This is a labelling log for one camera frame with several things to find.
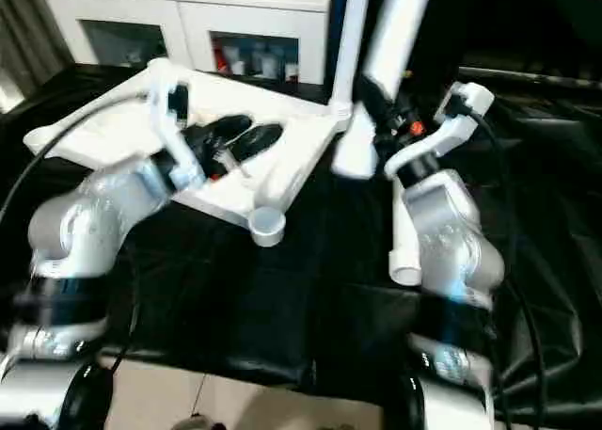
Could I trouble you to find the white plastic table top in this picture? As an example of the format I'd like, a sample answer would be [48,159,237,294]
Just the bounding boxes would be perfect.
[22,56,353,248]

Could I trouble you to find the white plastic table leg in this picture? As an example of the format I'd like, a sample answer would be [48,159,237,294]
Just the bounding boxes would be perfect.
[388,180,423,286]
[325,0,373,117]
[330,0,437,181]

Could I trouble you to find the white sideboard cabinet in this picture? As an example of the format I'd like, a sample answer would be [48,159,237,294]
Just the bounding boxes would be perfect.
[40,0,333,86]

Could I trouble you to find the black plastic mat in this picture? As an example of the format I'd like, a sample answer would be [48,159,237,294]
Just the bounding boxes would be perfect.
[0,62,602,403]

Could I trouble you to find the grey curtain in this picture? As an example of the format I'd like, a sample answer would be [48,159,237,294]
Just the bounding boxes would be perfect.
[0,0,76,111]

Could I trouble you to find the dark metal rail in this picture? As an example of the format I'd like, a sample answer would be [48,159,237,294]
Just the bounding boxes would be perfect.
[458,65,602,90]

